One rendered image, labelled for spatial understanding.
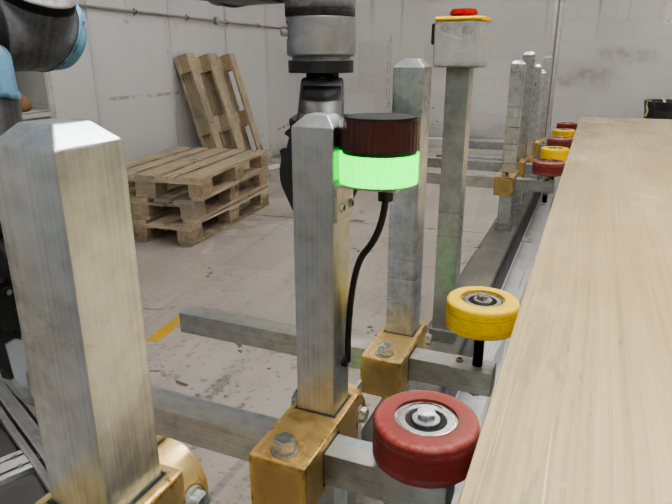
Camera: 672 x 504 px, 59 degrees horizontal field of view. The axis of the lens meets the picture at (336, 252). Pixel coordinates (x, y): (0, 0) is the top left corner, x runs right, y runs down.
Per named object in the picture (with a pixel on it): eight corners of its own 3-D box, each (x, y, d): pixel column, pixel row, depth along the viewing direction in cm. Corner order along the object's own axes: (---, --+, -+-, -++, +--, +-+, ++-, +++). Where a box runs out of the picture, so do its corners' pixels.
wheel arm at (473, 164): (417, 169, 193) (417, 155, 191) (419, 167, 196) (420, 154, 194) (558, 179, 176) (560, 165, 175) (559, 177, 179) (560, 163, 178)
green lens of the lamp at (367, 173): (326, 185, 43) (326, 155, 43) (356, 171, 49) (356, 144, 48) (405, 192, 41) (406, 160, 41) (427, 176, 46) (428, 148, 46)
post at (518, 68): (495, 237, 168) (511, 60, 153) (497, 234, 171) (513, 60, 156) (508, 239, 166) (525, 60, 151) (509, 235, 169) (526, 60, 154)
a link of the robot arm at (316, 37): (355, 15, 59) (274, 15, 59) (355, 63, 61) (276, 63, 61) (356, 19, 66) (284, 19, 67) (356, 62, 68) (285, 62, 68)
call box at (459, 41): (431, 72, 87) (434, 15, 85) (442, 71, 94) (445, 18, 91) (479, 72, 85) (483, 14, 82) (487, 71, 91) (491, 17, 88)
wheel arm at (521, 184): (393, 183, 171) (394, 168, 169) (397, 181, 174) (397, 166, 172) (552, 196, 155) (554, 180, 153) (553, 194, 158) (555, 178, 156)
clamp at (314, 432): (250, 505, 48) (247, 453, 46) (319, 416, 60) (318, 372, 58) (312, 526, 46) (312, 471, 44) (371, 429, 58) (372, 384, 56)
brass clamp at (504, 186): (490, 194, 157) (492, 176, 156) (498, 185, 169) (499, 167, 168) (514, 196, 155) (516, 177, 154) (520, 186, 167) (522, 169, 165)
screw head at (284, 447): (266, 454, 46) (265, 441, 46) (279, 439, 48) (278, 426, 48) (290, 461, 45) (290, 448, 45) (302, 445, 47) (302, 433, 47)
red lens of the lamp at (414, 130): (326, 151, 43) (326, 120, 42) (356, 140, 48) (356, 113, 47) (406, 156, 40) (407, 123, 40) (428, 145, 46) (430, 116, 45)
